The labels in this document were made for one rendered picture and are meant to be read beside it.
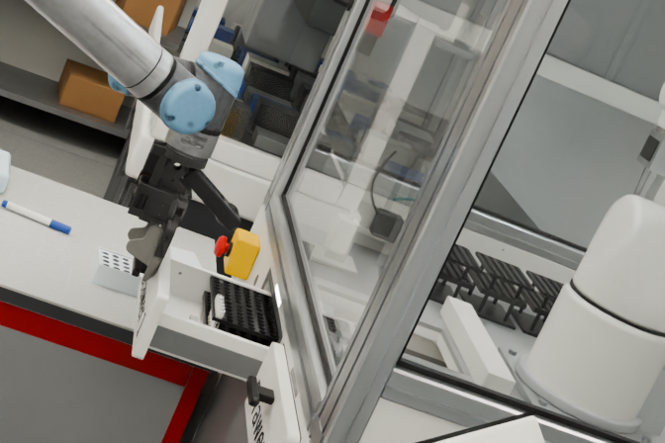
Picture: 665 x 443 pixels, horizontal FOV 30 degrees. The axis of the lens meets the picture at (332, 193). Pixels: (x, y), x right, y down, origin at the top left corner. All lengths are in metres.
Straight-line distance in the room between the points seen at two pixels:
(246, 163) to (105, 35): 1.16
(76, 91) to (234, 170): 3.04
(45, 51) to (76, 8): 4.53
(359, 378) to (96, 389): 0.82
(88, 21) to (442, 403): 0.65
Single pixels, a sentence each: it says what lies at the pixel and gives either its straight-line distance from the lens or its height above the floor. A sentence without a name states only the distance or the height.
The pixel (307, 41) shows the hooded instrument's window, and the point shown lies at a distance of 2.71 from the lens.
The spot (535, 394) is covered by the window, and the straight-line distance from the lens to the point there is 1.52.
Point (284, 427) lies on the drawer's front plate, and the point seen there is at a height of 0.92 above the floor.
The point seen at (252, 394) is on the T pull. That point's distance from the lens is 1.68.
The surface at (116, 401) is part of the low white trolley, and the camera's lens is 2.19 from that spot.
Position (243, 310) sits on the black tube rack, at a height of 0.90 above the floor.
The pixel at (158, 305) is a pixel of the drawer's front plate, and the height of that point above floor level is 0.91.
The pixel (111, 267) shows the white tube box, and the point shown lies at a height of 0.80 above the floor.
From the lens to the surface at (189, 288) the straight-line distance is 2.10.
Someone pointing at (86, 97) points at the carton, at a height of 0.22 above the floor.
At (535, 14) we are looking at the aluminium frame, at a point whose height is 1.52.
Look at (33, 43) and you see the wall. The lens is 6.14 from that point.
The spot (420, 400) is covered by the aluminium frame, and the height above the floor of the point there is 1.06.
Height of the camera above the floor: 1.57
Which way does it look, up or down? 13 degrees down
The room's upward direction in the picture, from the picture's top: 24 degrees clockwise
